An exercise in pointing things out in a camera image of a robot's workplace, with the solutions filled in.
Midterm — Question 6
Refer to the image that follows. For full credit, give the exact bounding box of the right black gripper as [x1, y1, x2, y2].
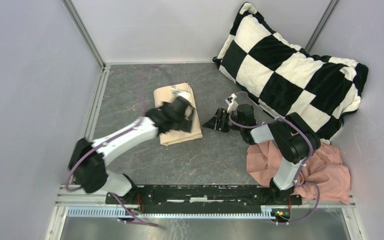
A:
[201, 108, 244, 133]

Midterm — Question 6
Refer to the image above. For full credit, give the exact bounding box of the beige cloth wrap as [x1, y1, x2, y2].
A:
[153, 82, 203, 146]

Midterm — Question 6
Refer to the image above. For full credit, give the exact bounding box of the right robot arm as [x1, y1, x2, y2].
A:
[202, 104, 321, 204]

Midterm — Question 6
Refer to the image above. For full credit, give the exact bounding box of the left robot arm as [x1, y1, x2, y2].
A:
[68, 93, 195, 204]

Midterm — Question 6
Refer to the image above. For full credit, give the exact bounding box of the black white checkered pillow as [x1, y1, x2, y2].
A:
[213, 2, 369, 143]

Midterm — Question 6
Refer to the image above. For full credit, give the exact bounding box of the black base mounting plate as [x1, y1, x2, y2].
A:
[121, 184, 303, 214]

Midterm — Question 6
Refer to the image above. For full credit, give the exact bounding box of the pink crumpled cloth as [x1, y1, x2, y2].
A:
[246, 141, 351, 205]

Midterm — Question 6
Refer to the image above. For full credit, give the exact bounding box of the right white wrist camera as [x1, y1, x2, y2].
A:
[225, 93, 239, 114]

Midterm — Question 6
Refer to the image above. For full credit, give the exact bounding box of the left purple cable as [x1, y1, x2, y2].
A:
[65, 66, 176, 229]

